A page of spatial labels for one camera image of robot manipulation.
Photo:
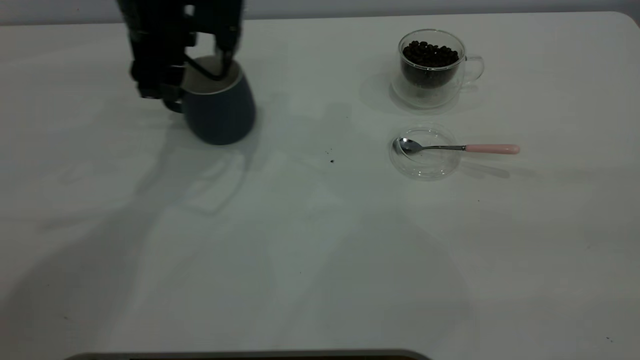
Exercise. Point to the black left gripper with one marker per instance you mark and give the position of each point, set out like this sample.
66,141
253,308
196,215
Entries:
160,15

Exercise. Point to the dark grey ceramic mug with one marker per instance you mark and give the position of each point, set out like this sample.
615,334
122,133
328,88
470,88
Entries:
220,115

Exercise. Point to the clear glass cup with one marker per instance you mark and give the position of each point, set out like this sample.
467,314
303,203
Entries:
425,99

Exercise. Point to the dark coffee beans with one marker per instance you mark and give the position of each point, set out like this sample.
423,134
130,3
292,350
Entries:
430,57

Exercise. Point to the clear glass dish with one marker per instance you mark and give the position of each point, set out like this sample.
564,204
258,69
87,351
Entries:
425,169

